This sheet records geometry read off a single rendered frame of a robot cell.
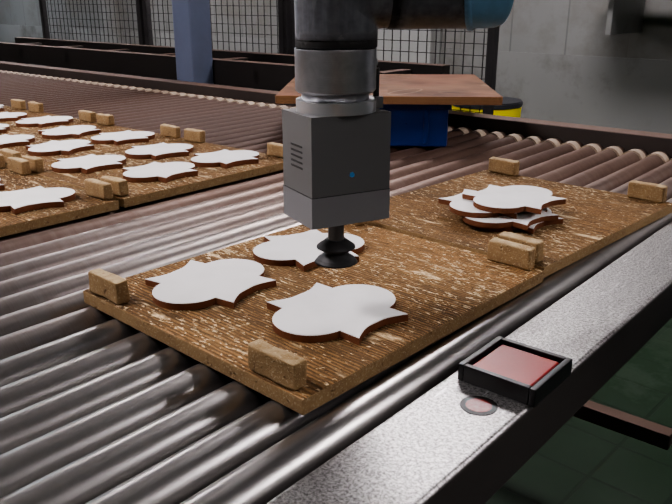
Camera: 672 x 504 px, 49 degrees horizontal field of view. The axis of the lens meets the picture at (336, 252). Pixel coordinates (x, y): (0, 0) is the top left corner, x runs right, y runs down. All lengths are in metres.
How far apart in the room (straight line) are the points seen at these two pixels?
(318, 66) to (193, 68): 2.18
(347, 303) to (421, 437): 0.21
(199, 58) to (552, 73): 2.86
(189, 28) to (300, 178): 2.16
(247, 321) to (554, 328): 0.32
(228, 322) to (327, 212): 0.16
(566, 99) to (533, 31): 0.50
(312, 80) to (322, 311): 0.23
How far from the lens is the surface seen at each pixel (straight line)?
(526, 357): 0.71
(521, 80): 5.24
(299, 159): 0.68
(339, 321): 0.72
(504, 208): 1.05
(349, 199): 0.69
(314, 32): 0.66
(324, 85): 0.66
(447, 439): 0.61
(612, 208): 1.22
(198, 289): 0.82
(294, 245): 0.94
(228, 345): 0.70
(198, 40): 2.85
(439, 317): 0.76
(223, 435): 0.60
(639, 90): 4.90
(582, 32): 5.05
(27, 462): 0.62
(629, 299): 0.92
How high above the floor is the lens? 1.24
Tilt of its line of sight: 19 degrees down
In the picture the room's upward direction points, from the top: straight up
